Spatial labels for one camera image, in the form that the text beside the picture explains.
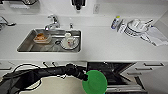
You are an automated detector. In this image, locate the white mug on plate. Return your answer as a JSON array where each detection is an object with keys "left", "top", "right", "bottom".
[{"left": 61, "top": 32, "right": 81, "bottom": 51}]

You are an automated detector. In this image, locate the stainless steel sink basin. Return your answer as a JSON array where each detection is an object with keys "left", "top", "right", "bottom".
[{"left": 16, "top": 28, "right": 83, "bottom": 54}]

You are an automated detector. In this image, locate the yellow-green bowl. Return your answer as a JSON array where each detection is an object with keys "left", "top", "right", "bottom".
[{"left": 82, "top": 69, "right": 108, "bottom": 94}]

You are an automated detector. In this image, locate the small bottle with blue label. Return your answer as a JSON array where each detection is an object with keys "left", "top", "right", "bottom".
[{"left": 111, "top": 15, "right": 122, "bottom": 31}]

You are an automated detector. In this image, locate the clear container with orange food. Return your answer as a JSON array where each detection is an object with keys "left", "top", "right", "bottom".
[{"left": 33, "top": 32, "right": 53, "bottom": 45}]

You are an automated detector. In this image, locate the white drawer stack beside dishwasher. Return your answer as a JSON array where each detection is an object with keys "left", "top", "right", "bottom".
[{"left": 126, "top": 61, "right": 168, "bottom": 88}]

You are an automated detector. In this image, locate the white wall outlet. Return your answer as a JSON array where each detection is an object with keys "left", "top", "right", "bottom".
[{"left": 92, "top": 3, "right": 101, "bottom": 15}]

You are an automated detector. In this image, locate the stainless steel dishwasher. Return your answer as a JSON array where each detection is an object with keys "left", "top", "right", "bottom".
[{"left": 85, "top": 61, "right": 147, "bottom": 94}]

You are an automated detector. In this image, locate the white dish cloth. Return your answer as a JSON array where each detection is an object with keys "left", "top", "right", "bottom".
[{"left": 140, "top": 26, "right": 168, "bottom": 48}]

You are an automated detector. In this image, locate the chrome sink faucet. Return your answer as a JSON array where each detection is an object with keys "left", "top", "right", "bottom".
[{"left": 44, "top": 14, "right": 61, "bottom": 31}]

